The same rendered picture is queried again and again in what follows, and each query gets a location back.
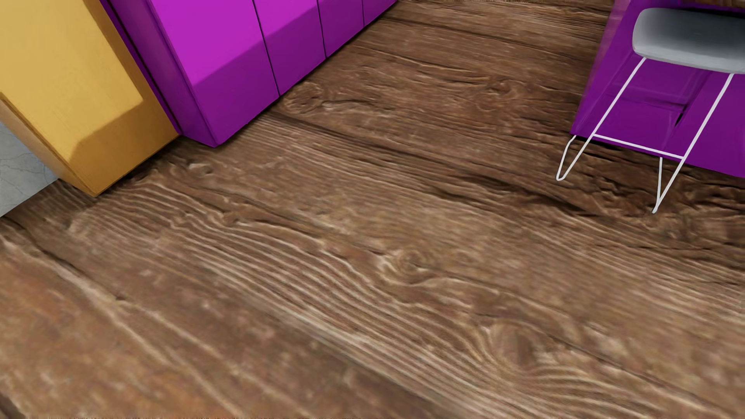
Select purple cabinet row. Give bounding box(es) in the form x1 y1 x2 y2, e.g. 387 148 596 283
99 0 399 148

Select purple kitchen island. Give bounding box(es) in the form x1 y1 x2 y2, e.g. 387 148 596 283
569 0 745 179

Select yellow cabinet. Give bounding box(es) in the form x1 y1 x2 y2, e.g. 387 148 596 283
0 0 180 197

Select grey stool white wire legs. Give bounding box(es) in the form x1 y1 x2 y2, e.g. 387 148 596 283
556 7 745 214

